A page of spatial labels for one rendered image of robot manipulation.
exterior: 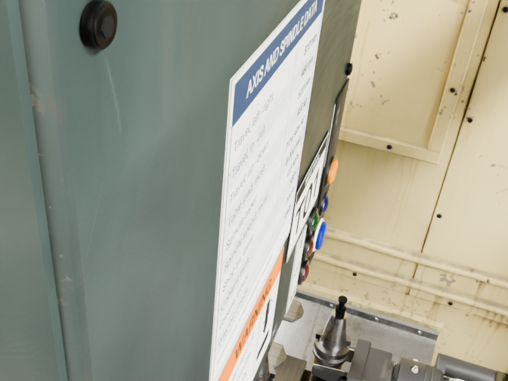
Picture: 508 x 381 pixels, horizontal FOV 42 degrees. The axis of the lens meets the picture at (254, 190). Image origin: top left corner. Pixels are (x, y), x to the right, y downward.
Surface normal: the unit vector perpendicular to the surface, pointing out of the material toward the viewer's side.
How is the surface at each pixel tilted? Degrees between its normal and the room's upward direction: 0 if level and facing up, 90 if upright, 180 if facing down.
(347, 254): 90
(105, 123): 90
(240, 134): 90
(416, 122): 90
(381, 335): 25
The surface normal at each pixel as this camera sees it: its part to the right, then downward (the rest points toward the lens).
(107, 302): 0.94, 0.26
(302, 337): -0.05, -0.52
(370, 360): 0.07, -0.81
